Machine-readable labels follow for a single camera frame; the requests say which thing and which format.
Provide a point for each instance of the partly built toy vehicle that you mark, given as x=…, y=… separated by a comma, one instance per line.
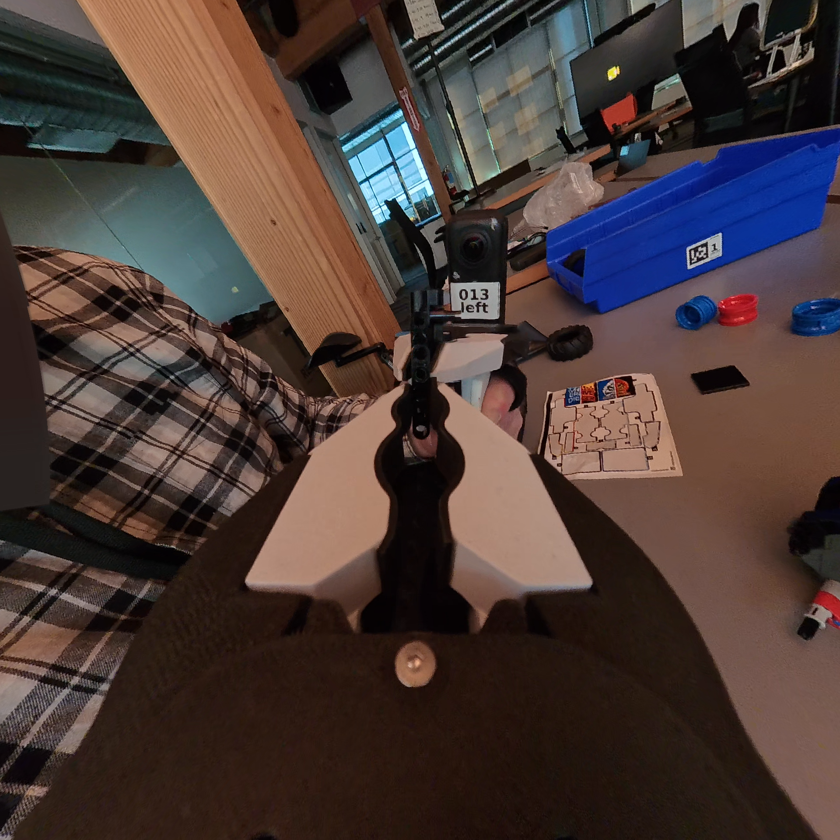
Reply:
x=817, y=544

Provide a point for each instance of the person's left hand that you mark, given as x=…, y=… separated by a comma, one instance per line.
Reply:
x=500, y=401

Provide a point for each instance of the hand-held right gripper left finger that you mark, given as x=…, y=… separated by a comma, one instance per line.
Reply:
x=315, y=525

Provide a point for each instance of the black wall speaker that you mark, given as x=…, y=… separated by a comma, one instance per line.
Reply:
x=326, y=86

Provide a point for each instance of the black toy beam assembly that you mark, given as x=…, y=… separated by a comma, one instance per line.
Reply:
x=420, y=367

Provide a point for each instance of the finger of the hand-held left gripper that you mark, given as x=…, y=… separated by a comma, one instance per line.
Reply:
x=469, y=358
x=401, y=358

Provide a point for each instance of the black office chair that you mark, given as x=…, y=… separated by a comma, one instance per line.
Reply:
x=715, y=92

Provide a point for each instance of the person's plaid shirt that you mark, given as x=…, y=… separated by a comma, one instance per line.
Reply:
x=59, y=643

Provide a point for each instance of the black chair armrest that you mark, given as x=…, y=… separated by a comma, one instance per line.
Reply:
x=334, y=351

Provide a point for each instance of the blue plastic bin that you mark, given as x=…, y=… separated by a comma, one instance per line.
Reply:
x=656, y=243

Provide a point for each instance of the black square tile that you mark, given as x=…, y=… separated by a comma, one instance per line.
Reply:
x=720, y=379

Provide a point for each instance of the wooden table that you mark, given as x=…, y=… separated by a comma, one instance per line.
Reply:
x=525, y=180

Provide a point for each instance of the grey desk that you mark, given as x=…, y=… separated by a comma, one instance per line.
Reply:
x=722, y=558

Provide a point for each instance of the white paper sign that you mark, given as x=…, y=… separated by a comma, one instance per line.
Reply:
x=423, y=18

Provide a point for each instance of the slim wooden post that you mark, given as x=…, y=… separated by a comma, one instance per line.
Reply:
x=407, y=111

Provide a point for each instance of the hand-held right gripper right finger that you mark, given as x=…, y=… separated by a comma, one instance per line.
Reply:
x=518, y=525

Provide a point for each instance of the black toy tire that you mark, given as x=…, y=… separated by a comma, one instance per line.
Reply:
x=571, y=342

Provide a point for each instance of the black monitor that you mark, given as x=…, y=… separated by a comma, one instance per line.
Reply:
x=623, y=59

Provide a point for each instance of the person's left forearm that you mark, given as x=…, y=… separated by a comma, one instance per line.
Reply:
x=164, y=380

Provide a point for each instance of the orange chair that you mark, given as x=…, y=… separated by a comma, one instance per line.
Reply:
x=620, y=111

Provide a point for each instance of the red toy wheel rim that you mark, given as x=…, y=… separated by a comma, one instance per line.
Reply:
x=738, y=310

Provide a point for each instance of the clear plastic bag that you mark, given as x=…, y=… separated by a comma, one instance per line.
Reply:
x=564, y=193

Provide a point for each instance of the sticker sheet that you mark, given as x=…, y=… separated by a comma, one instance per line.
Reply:
x=610, y=426

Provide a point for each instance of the red fire extinguisher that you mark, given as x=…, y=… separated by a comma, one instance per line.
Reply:
x=449, y=180

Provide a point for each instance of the black desk chair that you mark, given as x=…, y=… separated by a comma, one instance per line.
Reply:
x=410, y=236

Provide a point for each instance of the blue toy wheel rim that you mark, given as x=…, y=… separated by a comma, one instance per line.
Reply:
x=697, y=312
x=817, y=318

